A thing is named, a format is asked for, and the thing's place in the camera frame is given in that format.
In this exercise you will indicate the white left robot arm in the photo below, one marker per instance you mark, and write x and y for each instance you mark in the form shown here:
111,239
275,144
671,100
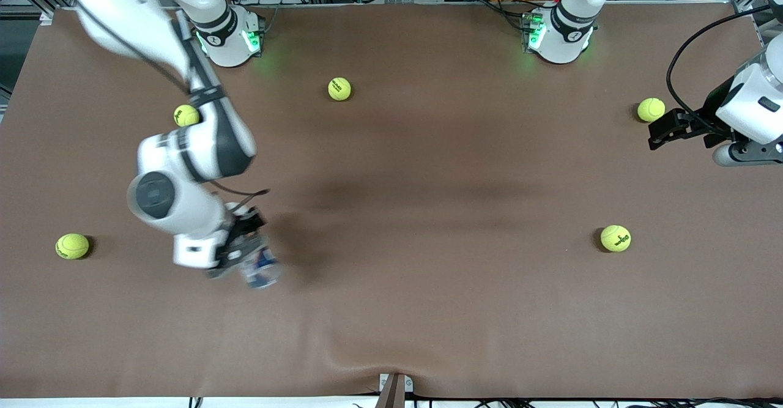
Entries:
566,41

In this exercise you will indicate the brown mounting bar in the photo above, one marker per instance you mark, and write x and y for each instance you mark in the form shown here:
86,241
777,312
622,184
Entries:
391,396

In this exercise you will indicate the grey corner clamp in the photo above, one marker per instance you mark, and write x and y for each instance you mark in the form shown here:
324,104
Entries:
744,8
46,18

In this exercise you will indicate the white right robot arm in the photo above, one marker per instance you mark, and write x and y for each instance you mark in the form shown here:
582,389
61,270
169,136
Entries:
183,151

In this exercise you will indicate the brown table mat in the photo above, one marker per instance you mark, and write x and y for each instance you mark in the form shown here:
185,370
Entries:
428,285

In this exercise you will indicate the grey metal bracket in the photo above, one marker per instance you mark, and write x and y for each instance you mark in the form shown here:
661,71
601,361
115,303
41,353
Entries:
408,383

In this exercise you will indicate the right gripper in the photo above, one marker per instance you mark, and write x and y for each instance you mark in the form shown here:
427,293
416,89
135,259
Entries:
249,224

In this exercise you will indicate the yellow tennis ball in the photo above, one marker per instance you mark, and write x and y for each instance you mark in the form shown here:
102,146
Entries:
339,89
72,246
615,238
651,109
183,116

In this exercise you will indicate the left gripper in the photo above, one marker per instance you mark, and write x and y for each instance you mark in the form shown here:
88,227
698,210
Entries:
711,112

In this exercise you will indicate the white blue tennis ball can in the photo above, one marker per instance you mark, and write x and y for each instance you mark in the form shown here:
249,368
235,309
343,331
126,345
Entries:
263,270

